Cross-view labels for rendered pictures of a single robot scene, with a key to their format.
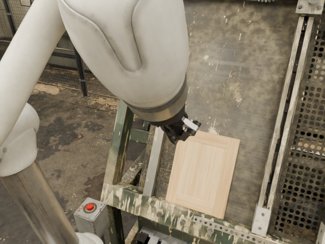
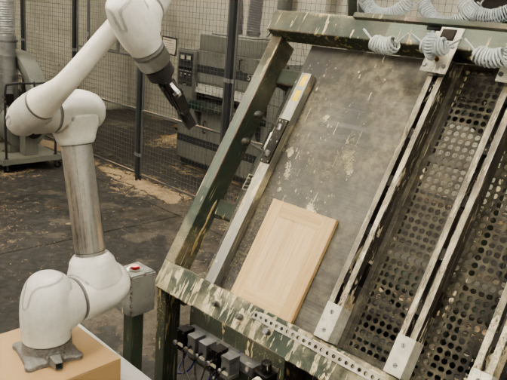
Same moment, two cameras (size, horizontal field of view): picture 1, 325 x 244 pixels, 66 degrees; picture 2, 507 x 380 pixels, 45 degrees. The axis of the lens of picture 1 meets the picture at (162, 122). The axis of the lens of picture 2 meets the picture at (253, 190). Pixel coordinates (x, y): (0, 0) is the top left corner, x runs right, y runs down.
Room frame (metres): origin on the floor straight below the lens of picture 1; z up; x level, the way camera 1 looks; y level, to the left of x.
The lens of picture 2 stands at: (-1.12, -0.82, 1.95)
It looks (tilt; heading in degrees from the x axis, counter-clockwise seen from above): 16 degrees down; 20
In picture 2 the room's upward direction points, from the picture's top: 5 degrees clockwise
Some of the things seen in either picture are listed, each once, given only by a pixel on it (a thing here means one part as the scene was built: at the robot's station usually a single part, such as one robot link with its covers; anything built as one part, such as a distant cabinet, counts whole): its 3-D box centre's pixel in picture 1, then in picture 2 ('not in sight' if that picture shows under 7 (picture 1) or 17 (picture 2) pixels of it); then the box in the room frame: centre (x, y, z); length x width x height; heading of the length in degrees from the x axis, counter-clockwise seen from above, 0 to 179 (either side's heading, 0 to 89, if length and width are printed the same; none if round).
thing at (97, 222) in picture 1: (92, 220); (134, 289); (0.85, 0.36, 0.84); 0.12 x 0.12 x 0.18; 67
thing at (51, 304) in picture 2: not in sight; (48, 304); (0.34, 0.37, 1.00); 0.18 x 0.16 x 0.22; 164
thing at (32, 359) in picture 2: not in sight; (48, 347); (0.32, 0.35, 0.86); 0.22 x 0.18 x 0.06; 55
